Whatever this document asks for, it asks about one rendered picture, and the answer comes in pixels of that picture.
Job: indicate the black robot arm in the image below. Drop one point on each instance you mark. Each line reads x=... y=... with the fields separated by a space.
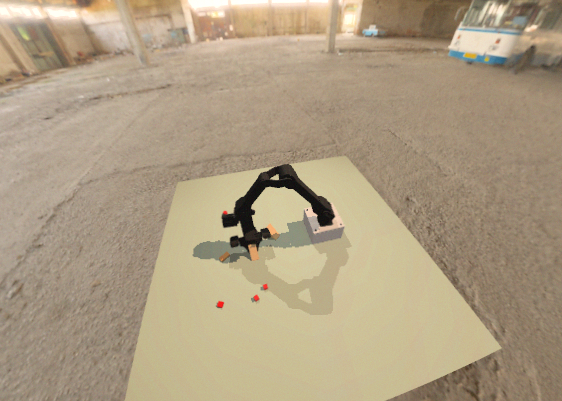
x=287 y=178

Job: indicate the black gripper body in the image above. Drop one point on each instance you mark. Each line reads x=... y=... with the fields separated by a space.
x=235 y=241

